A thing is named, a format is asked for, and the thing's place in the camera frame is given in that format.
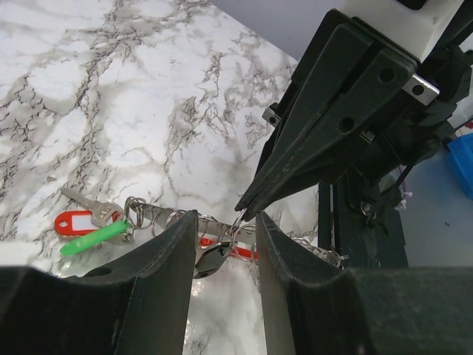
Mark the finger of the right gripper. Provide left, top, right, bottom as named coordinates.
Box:
left=245, top=47, right=416, bottom=218
left=236, top=24, right=373, bottom=213

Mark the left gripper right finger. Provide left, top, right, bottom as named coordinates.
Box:
left=256, top=212, right=472, bottom=354

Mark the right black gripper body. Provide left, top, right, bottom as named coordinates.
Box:
left=262, top=7, right=473, bottom=186

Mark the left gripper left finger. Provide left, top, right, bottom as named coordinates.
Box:
left=1, top=211, right=198, bottom=354

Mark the metal key organizer red handle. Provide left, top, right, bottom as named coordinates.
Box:
left=110, top=197, right=344, bottom=288

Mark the key red tag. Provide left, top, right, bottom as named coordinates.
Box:
left=54, top=187, right=125, bottom=240

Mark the green key tag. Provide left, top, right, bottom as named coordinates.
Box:
left=60, top=220, right=130, bottom=256

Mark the black key tag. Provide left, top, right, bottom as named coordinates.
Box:
left=193, top=242, right=231, bottom=279

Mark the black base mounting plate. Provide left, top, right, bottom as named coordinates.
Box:
left=317, top=170, right=409, bottom=268

